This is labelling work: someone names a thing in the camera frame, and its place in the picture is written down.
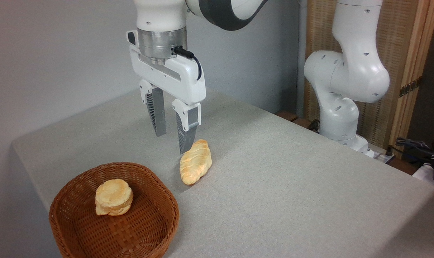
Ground white power strip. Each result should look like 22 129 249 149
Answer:
373 149 396 164

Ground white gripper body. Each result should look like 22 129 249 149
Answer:
126 30 207 105

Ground braided bread loaf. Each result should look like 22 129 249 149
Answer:
180 139 213 185

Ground wooden rattan folding screen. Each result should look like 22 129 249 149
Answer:
305 0 434 158

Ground round bread roll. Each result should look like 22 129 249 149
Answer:
95 179 134 216

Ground black cable bundle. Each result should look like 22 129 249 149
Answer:
395 137 434 169

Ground brown wicker basket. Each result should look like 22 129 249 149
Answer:
49 162 180 258

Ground metal screen hinge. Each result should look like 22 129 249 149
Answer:
399 77 422 98

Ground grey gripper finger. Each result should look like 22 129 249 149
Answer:
172 99 202 155
139 80 167 138

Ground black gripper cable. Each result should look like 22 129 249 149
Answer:
173 46 202 81

